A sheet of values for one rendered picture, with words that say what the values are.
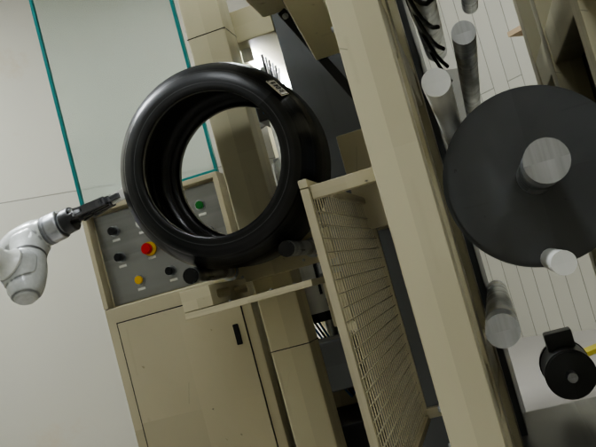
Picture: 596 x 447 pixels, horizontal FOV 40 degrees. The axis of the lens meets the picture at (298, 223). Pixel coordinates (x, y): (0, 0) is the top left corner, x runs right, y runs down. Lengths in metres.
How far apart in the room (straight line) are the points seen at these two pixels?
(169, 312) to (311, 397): 0.68
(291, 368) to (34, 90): 3.73
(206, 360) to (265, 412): 0.28
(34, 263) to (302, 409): 0.92
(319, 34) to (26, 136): 3.62
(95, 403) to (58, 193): 1.41
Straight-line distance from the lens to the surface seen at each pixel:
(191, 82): 2.30
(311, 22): 2.37
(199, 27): 2.74
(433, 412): 2.54
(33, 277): 2.44
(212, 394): 2.98
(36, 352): 5.53
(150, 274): 3.07
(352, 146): 2.47
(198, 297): 2.27
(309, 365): 2.58
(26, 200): 5.66
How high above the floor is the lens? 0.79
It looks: 4 degrees up
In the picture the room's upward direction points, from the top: 15 degrees counter-clockwise
